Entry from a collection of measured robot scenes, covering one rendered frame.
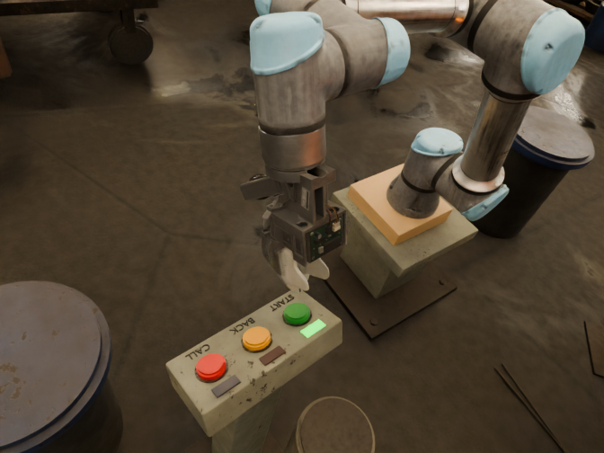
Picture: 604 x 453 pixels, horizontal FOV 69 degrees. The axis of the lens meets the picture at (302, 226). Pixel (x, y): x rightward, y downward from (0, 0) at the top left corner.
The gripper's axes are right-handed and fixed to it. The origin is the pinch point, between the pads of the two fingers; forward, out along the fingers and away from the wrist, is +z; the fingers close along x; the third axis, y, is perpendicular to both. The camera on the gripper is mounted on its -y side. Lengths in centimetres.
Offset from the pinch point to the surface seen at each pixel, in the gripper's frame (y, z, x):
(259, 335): 0.1, 5.7, -7.2
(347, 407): 10.2, 19.1, 0.5
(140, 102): -156, 14, 37
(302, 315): 1.3, 5.7, -0.1
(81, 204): -112, 30, -7
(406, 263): -17, 32, 49
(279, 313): -2.5, 6.8, -1.7
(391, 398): -8, 68, 35
